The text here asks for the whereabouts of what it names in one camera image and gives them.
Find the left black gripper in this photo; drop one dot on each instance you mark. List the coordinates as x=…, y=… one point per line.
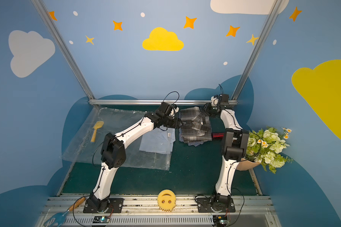
x=172, y=122

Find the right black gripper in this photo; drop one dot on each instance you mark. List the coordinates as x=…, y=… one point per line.
x=210, y=109

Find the light blue shirt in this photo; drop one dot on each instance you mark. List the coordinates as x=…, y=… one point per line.
x=158, y=141

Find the grey plaid shirt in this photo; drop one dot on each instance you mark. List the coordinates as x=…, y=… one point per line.
x=196, y=125

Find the clear plastic vacuum bag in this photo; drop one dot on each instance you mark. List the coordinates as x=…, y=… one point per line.
x=81, y=149

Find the blue checkered shirt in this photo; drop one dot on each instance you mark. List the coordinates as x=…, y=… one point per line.
x=195, y=143

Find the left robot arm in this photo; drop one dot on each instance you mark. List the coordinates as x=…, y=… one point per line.
x=113, y=152

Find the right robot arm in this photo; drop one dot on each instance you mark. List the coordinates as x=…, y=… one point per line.
x=233, y=149

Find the red cylindrical bottle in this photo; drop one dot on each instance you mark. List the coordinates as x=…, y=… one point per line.
x=217, y=135

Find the flower bouquet in paper pot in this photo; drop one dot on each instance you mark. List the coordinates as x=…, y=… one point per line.
x=264, y=149

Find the yellow toy shovel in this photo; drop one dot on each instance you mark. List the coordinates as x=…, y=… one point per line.
x=97, y=126

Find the yellow smiley sponge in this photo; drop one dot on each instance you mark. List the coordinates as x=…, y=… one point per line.
x=166, y=200

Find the right circuit board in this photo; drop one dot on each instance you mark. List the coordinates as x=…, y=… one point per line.
x=220, y=221

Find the circuit board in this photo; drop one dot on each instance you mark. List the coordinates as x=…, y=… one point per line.
x=101, y=219
x=220, y=221

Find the left circuit board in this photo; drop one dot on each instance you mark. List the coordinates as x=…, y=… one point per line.
x=101, y=219

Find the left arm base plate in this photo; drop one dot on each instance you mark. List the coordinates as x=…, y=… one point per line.
x=107, y=206

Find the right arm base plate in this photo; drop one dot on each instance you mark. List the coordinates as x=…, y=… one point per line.
x=208, y=205

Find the blue fork wooden handle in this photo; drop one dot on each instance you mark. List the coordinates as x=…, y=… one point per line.
x=59, y=218

